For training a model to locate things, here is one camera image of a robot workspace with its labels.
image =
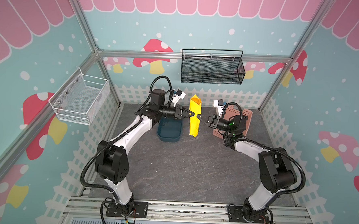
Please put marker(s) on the yellow paper napkin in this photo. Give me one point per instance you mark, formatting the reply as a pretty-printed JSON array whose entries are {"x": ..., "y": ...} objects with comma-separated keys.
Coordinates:
[{"x": 195, "y": 107}]

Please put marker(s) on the black wire mesh basket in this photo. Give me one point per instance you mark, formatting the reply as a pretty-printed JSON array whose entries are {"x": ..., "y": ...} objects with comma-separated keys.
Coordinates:
[{"x": 212, "y": 66}]

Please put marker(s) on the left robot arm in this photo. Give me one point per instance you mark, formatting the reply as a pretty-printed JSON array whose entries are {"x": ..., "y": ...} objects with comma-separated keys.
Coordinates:
[{"x": 111, "y": 158}]

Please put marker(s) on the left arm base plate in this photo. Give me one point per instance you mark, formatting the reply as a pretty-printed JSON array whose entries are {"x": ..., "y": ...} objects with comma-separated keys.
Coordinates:
[{"x": 133, "y": 209}]

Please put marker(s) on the white wire mesh basket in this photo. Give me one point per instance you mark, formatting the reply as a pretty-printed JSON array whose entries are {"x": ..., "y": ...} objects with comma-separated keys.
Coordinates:
[{"x": 80, "y": 98}]

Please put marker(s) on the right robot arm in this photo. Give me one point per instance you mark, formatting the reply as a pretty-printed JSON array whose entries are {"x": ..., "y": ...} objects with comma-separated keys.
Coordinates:
[{"x": 280, "y": 174}]

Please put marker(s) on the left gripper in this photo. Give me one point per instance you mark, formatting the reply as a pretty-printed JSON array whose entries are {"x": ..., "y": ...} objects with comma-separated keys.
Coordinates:
[{"x": 178, "y": 112}]

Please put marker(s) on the dark teal plastic tub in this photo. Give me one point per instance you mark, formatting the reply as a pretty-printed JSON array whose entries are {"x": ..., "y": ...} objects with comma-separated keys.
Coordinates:
[{"x": 169, "y": 130}]

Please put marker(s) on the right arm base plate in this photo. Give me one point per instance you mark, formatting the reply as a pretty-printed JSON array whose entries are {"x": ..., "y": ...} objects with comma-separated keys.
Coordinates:
[{"x": 245, "y": 214}]

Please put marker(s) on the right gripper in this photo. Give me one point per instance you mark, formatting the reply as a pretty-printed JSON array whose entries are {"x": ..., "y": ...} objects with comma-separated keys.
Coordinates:
[{"x": 211, "y": 121}]

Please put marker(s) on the aluminium front rail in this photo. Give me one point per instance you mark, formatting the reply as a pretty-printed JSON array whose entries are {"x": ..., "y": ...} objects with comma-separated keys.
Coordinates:
[{"x": 189, "y": 212}]

